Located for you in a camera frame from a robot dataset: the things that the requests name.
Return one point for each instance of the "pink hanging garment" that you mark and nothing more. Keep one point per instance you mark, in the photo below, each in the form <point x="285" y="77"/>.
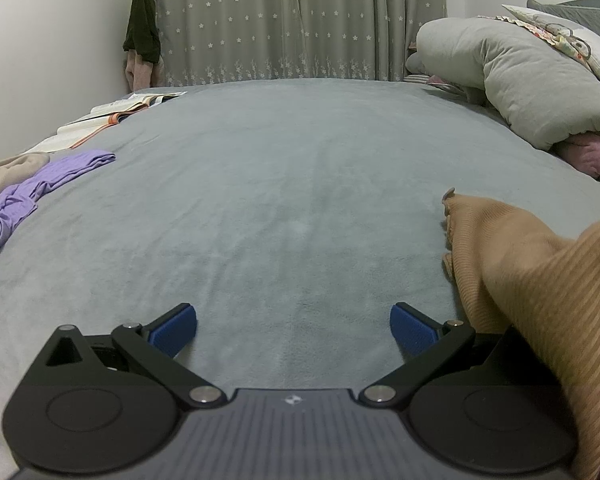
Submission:
<point x="141" y="74"/>

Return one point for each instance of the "dark hanging garment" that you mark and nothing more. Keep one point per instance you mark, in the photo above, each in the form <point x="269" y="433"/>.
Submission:
<point x="142" y="34"/>

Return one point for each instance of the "lilac garment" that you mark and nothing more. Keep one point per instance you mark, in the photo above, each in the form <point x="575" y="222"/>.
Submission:
<point x="18" y="200"/>

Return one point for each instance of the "grey folded duvet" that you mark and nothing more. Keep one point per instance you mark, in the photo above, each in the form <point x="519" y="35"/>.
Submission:
<point x="544" y="95"/>

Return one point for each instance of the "grey quilted headboard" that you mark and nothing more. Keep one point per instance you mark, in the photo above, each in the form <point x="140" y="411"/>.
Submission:
<point x="583" y="12"/>

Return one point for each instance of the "beige garment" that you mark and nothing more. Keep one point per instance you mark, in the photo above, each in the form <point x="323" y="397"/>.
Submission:
<point x="15" y="170"/>

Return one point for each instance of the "pink pillow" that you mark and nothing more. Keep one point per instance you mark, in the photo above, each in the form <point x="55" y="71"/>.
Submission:
<point x="582" y="151"/>

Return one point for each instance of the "grey star curtain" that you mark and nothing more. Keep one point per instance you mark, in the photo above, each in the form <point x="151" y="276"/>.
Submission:
<point x="217" y="41"/>

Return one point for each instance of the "tan knit sweater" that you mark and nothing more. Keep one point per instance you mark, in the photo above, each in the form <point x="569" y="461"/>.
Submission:
<point x="510" y="268"/>

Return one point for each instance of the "white printed pillow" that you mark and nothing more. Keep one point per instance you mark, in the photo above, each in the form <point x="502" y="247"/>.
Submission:
<point x="543" y="19"/>

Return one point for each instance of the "open book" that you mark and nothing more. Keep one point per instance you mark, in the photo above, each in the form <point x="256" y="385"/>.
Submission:
<point x="101" y="117"/>

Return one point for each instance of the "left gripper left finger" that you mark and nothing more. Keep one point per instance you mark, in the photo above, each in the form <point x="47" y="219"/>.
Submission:
<point x="151" y="350"/>

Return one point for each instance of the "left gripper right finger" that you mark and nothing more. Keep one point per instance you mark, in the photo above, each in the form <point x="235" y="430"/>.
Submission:
<point x="432" y="348"/>

